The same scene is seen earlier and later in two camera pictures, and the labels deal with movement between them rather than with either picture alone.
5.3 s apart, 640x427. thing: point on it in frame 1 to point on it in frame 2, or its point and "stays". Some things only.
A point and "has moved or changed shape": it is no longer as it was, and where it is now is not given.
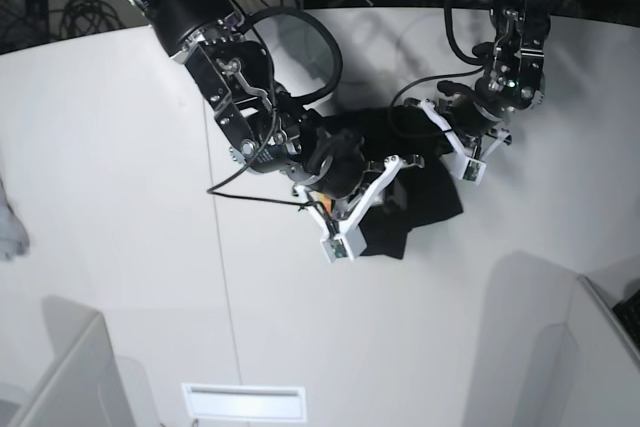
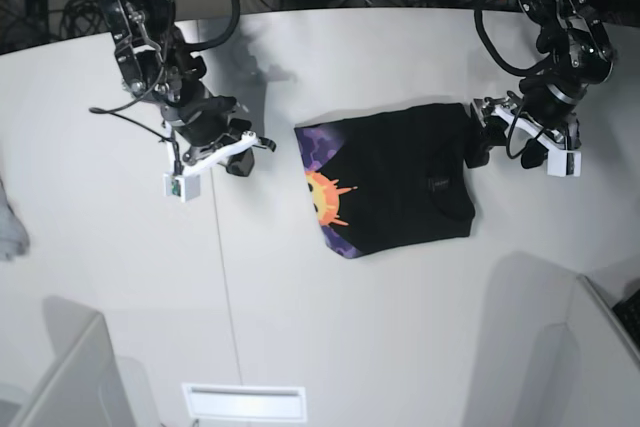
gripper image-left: x=335 y=165 to x=200 y=119
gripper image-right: x=475 y=113 to x=547 y=99
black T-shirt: x=423 y=191 has moved or changed shape
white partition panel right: x=602 y=370 stays
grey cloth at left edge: x=14 y=239 stays
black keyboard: x=628 y=312 stays
